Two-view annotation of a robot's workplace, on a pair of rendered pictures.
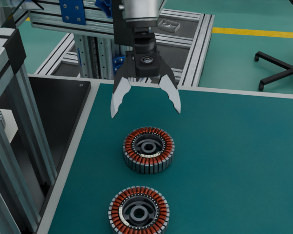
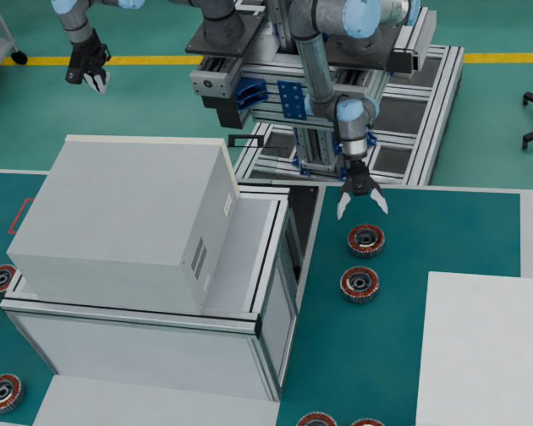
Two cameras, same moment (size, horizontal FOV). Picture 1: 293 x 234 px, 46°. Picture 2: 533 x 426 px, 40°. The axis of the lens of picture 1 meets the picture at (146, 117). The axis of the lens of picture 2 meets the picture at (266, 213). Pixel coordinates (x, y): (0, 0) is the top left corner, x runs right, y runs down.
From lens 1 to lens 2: 148 cm
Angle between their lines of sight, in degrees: 12
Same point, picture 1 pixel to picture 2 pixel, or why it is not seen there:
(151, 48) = (362, 175)
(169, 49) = (401, 105)
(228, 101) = (431, 197)
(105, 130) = (333, 226)
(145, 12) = (357, 150)
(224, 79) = (477, 135)
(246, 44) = (513, 79)
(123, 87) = (345, 199)
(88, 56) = (307, 139)
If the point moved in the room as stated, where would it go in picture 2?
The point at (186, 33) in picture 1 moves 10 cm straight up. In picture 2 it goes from (425, 79) to (424, 62)
